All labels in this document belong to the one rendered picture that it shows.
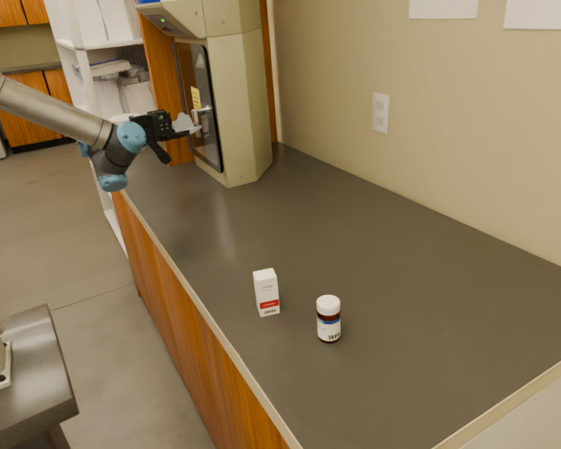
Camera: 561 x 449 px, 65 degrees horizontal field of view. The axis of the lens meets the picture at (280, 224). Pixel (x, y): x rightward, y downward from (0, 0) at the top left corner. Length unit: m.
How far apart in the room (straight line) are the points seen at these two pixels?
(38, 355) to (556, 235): 1.09
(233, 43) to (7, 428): 1.10
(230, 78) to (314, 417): 1.02
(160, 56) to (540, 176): 1.27
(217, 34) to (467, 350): 1.05
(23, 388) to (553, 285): 1.01
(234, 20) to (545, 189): 0.94
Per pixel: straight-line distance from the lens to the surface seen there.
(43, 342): 0.99
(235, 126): 1.44
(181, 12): 1.36
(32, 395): 0.88
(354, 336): 0.83
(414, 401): 0.74
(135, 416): 2.08
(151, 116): 1.38
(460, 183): 1.25
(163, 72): 1.73
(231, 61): 1.41
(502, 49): 1.13
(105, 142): 1.21
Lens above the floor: 1.49
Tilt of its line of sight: 27 degrees down
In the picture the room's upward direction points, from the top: 5 degrees counter-clockwise
